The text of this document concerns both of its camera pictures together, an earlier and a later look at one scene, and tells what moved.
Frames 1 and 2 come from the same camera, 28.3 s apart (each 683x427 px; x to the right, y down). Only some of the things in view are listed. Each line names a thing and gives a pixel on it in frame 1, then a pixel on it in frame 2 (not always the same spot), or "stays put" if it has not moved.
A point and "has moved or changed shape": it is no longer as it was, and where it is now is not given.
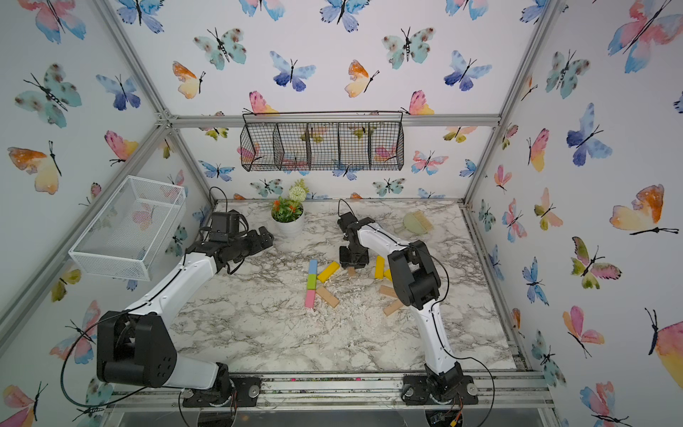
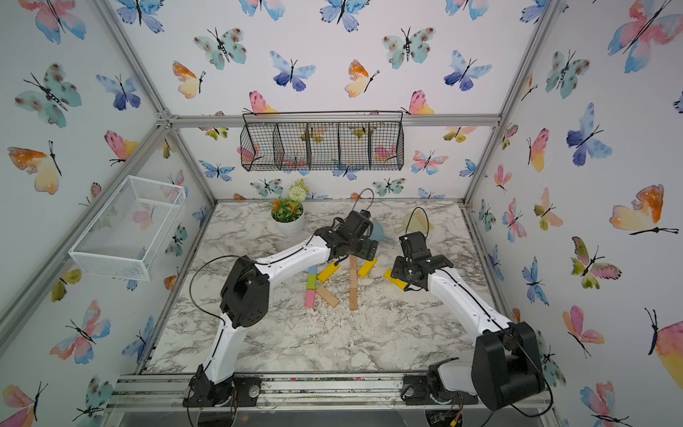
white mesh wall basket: [125, 236] stays put
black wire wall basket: [322, 140] stays put
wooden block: [328, 296] stays put
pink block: [309, 299] stays put
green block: [312, 281] stays put
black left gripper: [258, 245] -> [369, 249]
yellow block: [380, 267] has moved or changed shape
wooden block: [388, 291] -> [353, 300]
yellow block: [328, 271] stays put
